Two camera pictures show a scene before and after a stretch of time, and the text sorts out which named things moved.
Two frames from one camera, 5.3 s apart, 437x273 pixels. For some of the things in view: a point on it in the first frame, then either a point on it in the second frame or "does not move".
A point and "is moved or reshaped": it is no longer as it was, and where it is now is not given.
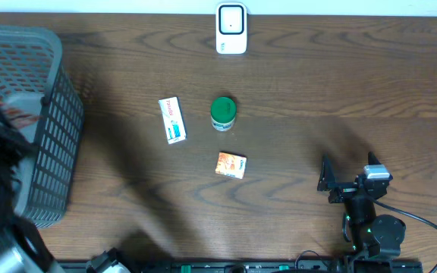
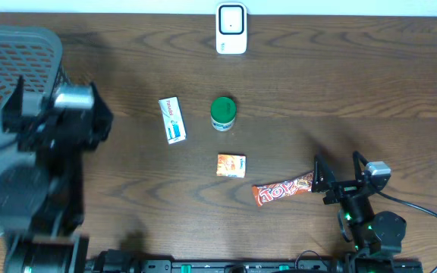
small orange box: (231, 164) does not move
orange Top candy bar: (19, 118) is moved or reshaped
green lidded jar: (223, 114) does not move
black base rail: (257, 266) does not move
